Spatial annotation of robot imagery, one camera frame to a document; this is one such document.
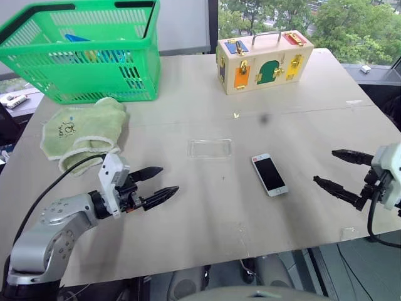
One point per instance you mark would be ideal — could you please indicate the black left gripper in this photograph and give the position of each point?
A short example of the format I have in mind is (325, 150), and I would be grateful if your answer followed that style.
(128, 196)

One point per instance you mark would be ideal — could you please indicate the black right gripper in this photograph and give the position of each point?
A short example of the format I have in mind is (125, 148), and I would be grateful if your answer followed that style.
(372, 185)

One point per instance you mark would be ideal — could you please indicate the clear transparent phone case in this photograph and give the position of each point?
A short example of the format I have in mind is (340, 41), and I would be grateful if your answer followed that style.
(210, 149)

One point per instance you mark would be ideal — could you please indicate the white smartphone with black screen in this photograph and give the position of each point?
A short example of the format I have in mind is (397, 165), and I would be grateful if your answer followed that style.
(269, 174)

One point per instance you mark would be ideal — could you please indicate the green towel with white trim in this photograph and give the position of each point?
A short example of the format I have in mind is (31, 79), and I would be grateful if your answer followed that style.
(84, 133)

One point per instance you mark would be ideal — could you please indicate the small white box on sill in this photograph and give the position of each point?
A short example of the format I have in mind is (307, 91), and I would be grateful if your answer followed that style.
(365, 69)

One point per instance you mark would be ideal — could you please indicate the grey rounded robot body shapes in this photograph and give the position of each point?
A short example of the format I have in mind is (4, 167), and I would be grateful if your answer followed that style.
(232, 282)

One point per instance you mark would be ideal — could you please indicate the wooden lock box with latches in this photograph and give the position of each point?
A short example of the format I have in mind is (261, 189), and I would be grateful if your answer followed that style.
(263, 67)

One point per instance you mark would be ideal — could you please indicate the green plastic shopping basket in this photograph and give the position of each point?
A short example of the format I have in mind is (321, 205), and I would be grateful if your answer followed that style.
(81, 59)

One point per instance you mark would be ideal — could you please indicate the white device with red marks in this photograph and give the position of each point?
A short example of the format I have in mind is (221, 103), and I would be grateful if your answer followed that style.
(14, 99)

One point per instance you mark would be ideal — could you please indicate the blue item in basket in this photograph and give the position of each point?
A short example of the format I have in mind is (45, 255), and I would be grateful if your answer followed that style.
(76, 39)

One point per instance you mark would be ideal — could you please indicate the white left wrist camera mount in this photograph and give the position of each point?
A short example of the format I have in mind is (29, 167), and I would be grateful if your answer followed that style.
(111, 174)

